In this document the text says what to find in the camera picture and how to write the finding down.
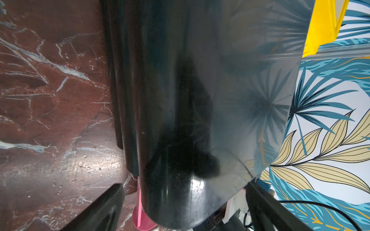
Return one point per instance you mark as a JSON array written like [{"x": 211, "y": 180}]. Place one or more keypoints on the yellow black toolbox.
[{"x": 325, "y": 24}]

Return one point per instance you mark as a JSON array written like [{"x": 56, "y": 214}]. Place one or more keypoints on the aluminium right corner post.
[{"x": 352, "y": 51}]

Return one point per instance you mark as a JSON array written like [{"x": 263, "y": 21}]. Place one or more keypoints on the black drawer cabinet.
[{"x": 204, "y": 90}]

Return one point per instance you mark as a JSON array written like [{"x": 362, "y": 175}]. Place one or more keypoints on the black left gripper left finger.
[{"x": 102, "y": 214}]

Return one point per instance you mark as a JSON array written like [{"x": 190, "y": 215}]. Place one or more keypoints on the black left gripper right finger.
[{"x": 267, "y": 214}]

